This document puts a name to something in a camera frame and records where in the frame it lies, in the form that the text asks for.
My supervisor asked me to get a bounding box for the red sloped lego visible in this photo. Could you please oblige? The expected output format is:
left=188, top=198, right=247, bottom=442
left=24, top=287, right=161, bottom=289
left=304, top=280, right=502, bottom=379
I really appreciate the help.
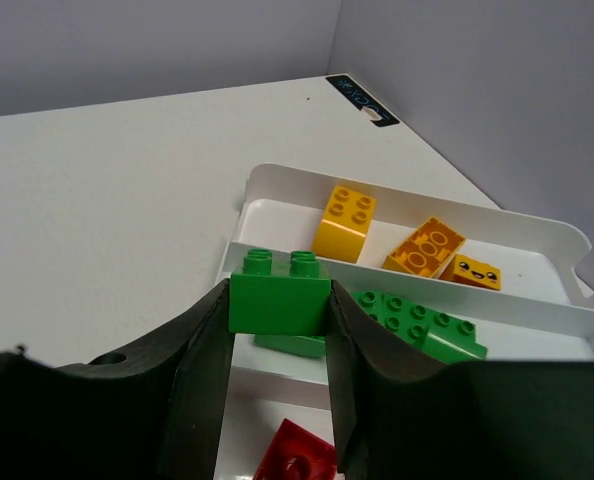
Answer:
left=253, top=419, right=337, bottom=480

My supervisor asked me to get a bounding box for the green flat lego in tray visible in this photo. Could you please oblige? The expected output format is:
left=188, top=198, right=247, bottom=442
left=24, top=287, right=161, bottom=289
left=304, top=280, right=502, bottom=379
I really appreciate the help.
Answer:
left=421, top=312, right=488, bottom=365

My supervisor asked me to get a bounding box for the yellow 2x4 lego brick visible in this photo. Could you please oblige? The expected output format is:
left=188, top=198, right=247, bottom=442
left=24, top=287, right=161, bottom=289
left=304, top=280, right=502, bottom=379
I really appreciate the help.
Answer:
left=382, top=217, right=466, bottom=278

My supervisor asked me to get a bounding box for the green bush lego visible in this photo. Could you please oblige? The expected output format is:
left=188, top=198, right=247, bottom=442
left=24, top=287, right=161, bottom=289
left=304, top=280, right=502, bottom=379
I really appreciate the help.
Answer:
left=229, top=248, right=331, bottom=336

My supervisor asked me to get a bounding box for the white divided sorting tray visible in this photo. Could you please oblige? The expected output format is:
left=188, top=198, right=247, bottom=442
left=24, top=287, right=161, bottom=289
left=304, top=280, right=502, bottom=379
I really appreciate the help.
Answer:
left=211, top=163, right=594, bottom=480

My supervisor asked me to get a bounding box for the green square lego in tray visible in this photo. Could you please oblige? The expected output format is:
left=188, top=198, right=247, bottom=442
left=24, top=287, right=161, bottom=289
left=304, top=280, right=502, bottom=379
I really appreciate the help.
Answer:
left=253, top=334, right=326, bottom=359

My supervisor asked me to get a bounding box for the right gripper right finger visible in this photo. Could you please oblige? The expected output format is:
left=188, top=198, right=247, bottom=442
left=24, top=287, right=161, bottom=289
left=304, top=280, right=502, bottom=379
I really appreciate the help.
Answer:
left=326, top=284, right=594, bottom=479

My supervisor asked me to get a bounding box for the large yellow rounded lego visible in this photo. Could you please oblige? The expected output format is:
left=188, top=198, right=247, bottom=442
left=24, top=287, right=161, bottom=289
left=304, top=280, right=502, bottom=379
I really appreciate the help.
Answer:
left=311, top=185, right=376, bottom=263

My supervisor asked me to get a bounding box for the left blue table label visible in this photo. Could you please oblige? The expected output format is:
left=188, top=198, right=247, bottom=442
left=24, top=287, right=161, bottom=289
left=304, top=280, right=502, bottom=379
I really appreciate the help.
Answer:
left=325, top=74, right=400, bottom=128

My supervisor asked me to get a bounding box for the small yellow smiley lego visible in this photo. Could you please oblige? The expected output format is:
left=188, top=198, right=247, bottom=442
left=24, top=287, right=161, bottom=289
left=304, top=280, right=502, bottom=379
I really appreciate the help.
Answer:
left=439, top=254, right=502, bottom=291

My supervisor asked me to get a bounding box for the green 2x4 lego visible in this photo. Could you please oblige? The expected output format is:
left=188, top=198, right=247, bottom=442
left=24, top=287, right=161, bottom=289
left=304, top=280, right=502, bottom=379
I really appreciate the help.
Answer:
left=351, top=290, right=438, bottom=357

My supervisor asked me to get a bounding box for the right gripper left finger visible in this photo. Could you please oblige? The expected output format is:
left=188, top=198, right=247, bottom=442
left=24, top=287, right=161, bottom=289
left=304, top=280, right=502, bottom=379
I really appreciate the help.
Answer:
left=0, top=281, right=234, bottom=479

